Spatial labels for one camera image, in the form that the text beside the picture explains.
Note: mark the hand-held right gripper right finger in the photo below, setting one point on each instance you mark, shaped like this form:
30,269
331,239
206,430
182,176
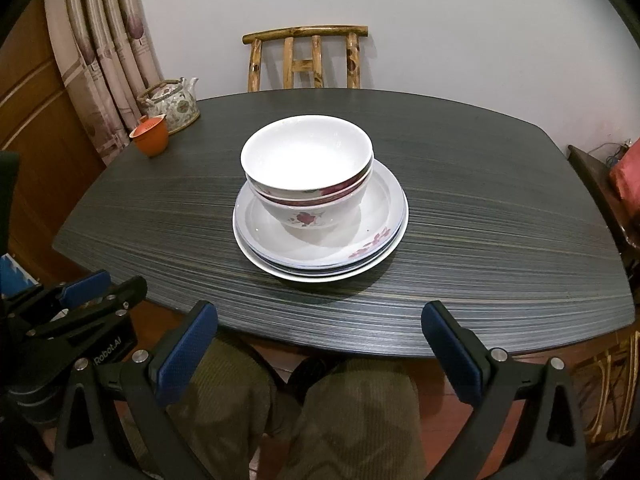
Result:
452,355

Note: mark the red cushion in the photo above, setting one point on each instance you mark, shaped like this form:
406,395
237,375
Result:
627,175

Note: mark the beige patterned curtain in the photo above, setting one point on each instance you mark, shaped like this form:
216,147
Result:
100,60

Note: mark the blue printed box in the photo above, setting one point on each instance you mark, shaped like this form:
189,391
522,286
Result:
17,275

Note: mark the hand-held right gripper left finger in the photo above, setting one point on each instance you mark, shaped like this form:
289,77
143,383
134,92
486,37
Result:
185,355

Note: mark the person's left leg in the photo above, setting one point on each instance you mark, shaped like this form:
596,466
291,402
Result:
225,385

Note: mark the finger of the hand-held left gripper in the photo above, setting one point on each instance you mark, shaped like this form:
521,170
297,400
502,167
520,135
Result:
125,292
87,287

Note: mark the orange teacup lid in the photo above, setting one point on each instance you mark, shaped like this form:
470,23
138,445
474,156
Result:
147,127

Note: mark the wide white bowl pink flower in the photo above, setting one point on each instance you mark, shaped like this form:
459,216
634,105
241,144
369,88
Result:
280,212

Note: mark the bamboo chair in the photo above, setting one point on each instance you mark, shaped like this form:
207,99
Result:
600,360
305,31

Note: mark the person's right leg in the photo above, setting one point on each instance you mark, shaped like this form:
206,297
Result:
360,420

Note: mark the orange teacup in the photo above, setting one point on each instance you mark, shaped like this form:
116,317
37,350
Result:
150,146

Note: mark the white bowl small purple flower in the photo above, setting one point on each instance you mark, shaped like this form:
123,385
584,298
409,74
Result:
305,155

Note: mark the brown wooden cabinet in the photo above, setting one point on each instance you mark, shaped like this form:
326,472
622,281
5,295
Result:
35,110

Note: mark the large pink flower plate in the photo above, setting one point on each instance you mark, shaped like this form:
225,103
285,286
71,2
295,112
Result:
320,279

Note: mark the blue rimmed white plate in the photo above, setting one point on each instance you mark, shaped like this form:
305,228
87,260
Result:
325,270

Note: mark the white plate pink side flowers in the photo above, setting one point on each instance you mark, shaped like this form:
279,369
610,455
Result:
380,210

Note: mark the dark wooden furniture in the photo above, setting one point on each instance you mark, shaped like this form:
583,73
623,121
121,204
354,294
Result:
595,180

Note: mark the person's leg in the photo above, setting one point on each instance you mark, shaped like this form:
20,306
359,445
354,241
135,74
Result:
225,385
360,420

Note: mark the white bowl pink patterned outside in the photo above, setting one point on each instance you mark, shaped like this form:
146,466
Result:
290,200

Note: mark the floral ceramic teapot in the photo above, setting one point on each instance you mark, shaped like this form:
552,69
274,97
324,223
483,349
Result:
175,107

